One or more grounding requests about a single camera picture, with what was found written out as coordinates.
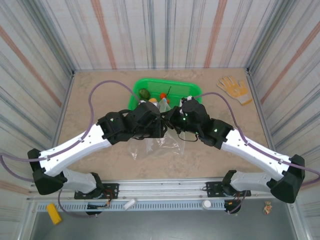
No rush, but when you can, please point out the perforated metal cable duct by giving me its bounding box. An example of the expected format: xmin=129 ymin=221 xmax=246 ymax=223
xmin=37 ymin=201 xmax=226 ymax=211

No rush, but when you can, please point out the yellow block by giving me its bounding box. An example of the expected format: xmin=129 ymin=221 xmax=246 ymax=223
xmin=46 ymin=202 xmax=63 ymax=226

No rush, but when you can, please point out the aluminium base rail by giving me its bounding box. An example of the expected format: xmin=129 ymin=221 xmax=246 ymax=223
xmin=26 ymin=176 xmax=300 ymax=201

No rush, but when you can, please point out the yellow white work glove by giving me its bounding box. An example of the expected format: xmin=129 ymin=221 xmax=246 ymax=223
xmin=216 ymin=76 xmax=253 ymax=106

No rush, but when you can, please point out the green plastic tray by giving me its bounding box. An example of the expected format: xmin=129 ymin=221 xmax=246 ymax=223
xmin=127 ymin=77 xmax=203 ymax=111

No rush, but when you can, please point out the small colourful figurine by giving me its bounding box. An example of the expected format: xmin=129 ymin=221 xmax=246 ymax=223
xmin=262 ymin=201 xmax=273 ymax=216

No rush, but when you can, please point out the white plastic cylinder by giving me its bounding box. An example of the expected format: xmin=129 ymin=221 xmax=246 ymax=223
xmin=123 ymin=198 xmax=138 ymax=210

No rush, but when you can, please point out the red tomato with black stem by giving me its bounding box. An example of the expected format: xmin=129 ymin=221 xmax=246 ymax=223
xmin=159 ymin=86 xmax=173 ymax=104

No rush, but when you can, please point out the clear zip-top bag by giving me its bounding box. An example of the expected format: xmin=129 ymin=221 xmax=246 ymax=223
xmin=128 ymin=98 xmax=185 ymax=161

